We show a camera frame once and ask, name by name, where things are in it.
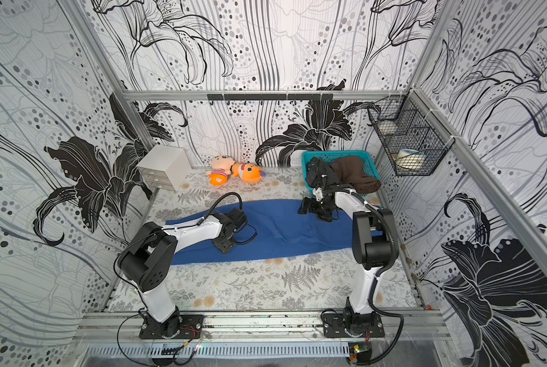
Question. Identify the white item in wire basket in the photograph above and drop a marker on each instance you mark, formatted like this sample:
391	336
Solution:
410	159

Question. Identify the brown folded garment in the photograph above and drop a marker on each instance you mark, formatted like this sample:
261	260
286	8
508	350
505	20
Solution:
350	170

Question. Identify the pale item in wire basket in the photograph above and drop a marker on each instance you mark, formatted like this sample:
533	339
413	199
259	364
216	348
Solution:
387	127

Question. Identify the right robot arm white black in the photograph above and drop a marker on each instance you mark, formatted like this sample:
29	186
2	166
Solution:
374	248

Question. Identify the blue long pants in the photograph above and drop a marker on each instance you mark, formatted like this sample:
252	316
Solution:
275	229

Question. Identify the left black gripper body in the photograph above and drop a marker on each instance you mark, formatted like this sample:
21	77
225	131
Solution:
224	244

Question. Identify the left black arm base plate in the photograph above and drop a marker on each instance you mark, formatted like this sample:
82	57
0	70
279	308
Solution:
187	326

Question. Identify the teal plastic basket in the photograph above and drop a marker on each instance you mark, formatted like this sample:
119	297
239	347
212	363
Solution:
329	156

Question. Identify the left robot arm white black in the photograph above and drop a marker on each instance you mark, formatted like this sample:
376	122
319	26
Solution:
145	264

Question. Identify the black bar on rail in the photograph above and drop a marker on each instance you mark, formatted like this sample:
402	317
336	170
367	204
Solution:
268	96

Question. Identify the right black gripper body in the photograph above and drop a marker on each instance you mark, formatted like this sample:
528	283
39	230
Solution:
311	206

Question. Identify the orange fish plush toy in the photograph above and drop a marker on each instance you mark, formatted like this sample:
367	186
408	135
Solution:
249	173

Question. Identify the white slotted cable duct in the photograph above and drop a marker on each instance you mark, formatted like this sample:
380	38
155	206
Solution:
224	350

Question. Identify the aluminium front rail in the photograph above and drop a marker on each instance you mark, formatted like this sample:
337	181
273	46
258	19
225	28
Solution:
237	326

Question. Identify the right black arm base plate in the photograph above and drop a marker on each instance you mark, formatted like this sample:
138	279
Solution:
337	325

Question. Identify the dark grey folded garment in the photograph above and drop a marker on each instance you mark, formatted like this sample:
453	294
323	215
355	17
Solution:
320	175

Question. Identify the pink pig plush toy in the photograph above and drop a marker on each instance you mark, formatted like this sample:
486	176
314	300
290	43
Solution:
221	170

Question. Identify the white mini drawer cabinet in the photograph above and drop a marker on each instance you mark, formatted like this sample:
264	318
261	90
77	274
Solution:
165	167

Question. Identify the black wire wall basket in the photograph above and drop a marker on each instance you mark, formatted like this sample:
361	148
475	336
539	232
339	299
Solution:
419	128

